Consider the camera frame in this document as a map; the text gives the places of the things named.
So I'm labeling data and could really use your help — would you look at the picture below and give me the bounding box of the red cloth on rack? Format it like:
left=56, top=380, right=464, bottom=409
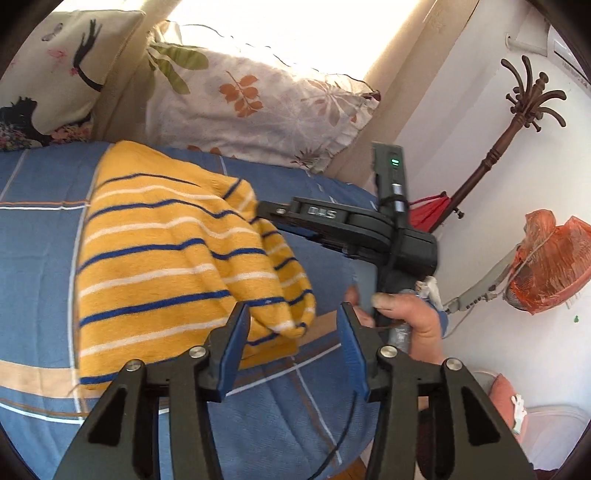
left=409, top=192, right=451, bottom=232

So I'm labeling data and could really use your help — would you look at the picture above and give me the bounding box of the white leaf print pillow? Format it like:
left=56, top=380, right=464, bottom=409
left=145, top=21, right=381, bottom=173

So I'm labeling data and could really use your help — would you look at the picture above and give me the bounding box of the white air conditioner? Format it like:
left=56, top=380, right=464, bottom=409
left=505, top=9, right=590, bottom=94

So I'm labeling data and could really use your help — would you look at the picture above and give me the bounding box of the beige curtain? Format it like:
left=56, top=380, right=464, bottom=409
left=92, top=1, right=476, bottom=185

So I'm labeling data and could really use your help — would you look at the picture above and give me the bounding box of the blue plaid bed sheet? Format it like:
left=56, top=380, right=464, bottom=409
left=1, top=142, right=378, bottom=479

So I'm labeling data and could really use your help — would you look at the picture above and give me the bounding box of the cream bird print pillow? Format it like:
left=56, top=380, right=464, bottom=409
left=1, top=10, right=144, bottom=151

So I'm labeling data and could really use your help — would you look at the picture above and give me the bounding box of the brown wooden coat rack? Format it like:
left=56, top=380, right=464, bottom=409
left=429, top=55, right=567, bottom=233

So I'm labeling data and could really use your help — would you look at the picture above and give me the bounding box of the person's right hand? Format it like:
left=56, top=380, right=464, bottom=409
left=342, top=286, right=445, bottom=366

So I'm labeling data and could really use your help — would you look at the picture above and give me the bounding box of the pink cushion with white figure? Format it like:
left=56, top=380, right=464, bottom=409
left=489, top=374, right=528, bottom=443

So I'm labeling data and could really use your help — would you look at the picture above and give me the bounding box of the yellow striped knit sweater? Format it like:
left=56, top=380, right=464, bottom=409
left=75, top=141, right=317, bottom=389

